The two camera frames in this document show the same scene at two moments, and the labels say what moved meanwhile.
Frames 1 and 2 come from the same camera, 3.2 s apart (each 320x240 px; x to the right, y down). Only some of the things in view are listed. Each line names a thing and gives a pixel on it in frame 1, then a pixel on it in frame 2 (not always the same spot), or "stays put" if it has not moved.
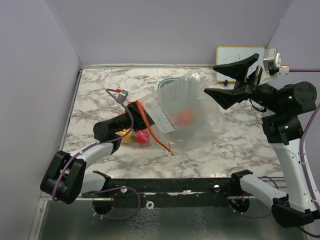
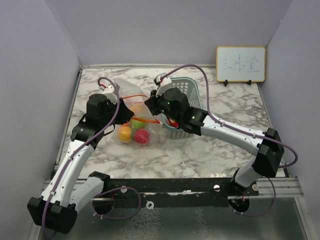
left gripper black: x=139 y=121 to x=125 y=114
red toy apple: x=142 y=137 stays put
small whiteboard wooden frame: x=229 y=55 stays put
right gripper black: x=226 y=97 to x=152 y=103
